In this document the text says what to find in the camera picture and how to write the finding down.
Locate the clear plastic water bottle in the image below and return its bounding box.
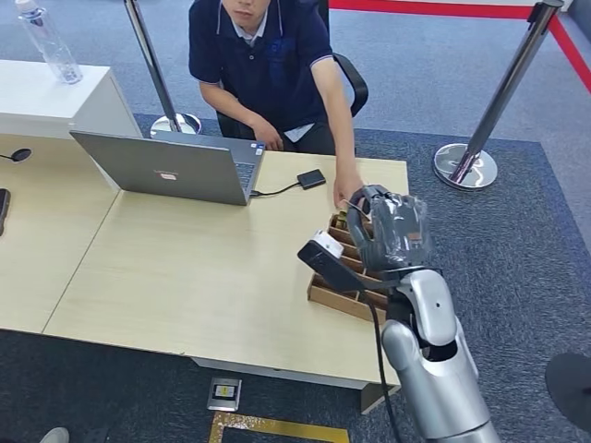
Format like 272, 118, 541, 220
14, 0, 85, 86

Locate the person's left hand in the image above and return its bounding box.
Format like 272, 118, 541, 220
332, 170, 366, 213

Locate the red barrier belt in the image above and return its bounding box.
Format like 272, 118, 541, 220
328, 0, 537, 19
549, 13, 591, 93

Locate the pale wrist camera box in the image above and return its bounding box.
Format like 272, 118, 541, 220
313, 229, 345, 260

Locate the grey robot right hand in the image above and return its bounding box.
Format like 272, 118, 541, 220
346, 185, 435, 274

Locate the person's right hand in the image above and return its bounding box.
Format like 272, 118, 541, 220
251, 114, 284, 152

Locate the black round base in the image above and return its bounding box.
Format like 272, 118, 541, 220
545, 353, 591, 436

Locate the white cabinet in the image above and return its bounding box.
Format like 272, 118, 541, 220
0, 59, 143, 140

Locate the brown cardboard card holder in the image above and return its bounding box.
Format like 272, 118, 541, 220
306, 210, 391, 325

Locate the metal floor socket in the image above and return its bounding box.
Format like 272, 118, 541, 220
206, 376, 242, 413

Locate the black external drive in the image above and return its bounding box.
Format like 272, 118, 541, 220
296, 169, 326, 191

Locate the grey laptop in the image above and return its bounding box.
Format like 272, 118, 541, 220
69, 128, 268, 208

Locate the white card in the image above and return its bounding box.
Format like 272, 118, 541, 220
341, 198, 371, 222

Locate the yellow floor tape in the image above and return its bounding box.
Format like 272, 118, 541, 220
208, 411, 350, 443

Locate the chrome stanchion post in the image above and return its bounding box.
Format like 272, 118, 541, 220
123, 0, 203, 136
432, 0, 567, 191

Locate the black camera bracket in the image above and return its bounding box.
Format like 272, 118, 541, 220
297, 240, 417, 293

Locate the black desk device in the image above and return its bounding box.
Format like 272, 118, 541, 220
0, 187, 11, 238

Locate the person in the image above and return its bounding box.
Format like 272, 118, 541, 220
188, 0, 369, 212

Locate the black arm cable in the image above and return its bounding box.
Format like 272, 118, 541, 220
363, 291, 404, 443

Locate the black round puck with cable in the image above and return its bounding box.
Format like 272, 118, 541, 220
0, 147, 33, 163

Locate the black office chair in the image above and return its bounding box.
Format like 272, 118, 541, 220
215, 0, 370, 140

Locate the thin black drive cable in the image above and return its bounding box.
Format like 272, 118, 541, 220
250, 181, 301, 198

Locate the grey shoe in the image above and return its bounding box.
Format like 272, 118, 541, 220
39, 426, 70, 443

